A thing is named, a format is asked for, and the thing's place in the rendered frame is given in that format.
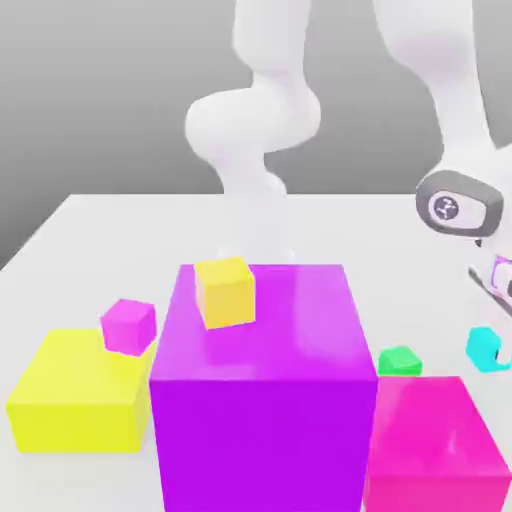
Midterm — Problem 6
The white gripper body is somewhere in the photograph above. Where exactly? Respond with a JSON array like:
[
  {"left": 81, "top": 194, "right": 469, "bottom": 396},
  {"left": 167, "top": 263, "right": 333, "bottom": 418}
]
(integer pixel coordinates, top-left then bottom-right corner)
[{"left": 466, "top": 264, "right": 512, "bottom": 346}]

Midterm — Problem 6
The small cyan cube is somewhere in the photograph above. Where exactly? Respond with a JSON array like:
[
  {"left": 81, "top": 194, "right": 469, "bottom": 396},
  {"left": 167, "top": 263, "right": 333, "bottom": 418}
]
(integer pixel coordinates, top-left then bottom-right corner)
[{"left": 464, "top": 325, "right": 512, "bottom": 374}]

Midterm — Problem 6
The small green cube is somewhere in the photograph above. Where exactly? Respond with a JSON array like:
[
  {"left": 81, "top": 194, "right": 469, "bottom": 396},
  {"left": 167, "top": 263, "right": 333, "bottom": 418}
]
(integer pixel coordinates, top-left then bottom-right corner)
[{"left": 377, "top": 345, "right": 424, "bottom": 378}]

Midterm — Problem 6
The small yellow cube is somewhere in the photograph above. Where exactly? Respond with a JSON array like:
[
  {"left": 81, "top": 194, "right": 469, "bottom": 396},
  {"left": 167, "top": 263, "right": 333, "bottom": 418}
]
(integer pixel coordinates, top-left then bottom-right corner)
[{"left": 194, "top": 256, "right": 257, "bottom": 331}]

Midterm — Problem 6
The small magenta cube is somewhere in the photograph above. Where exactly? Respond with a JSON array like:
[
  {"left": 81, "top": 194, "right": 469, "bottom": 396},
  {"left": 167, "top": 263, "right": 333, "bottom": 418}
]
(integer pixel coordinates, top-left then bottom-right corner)
[{"left": 99, "top": 298, "right": 157, "bottom": 358}]

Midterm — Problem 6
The large pink box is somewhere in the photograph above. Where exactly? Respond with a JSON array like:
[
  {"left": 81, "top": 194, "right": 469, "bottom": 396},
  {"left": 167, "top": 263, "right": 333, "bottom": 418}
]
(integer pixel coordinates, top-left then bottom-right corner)
[{"left": 362, "top": 375, "right": 512, "bottom": 512}]

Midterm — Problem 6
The large purple box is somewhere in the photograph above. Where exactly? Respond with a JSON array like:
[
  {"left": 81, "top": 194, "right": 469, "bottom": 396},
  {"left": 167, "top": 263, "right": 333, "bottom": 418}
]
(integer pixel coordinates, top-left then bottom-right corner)
[{"left": 148, "top": 263, "right": 380, "bottom": 512}]

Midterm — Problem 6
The large yellow box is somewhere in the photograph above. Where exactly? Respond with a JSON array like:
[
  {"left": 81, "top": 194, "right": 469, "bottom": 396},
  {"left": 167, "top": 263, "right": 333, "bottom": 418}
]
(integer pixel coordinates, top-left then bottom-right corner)
[{"left": 4, "top": 328, "right": 159, "bottom": 454}]

